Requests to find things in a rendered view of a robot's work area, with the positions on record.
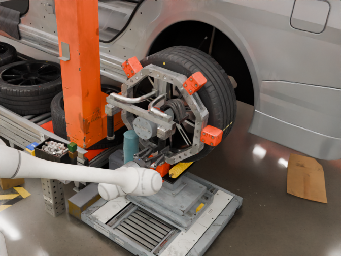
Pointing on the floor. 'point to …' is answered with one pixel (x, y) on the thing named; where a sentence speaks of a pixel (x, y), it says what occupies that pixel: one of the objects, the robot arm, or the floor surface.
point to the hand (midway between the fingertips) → (161, 149)
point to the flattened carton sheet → (306, 178)
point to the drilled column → (53, 196)
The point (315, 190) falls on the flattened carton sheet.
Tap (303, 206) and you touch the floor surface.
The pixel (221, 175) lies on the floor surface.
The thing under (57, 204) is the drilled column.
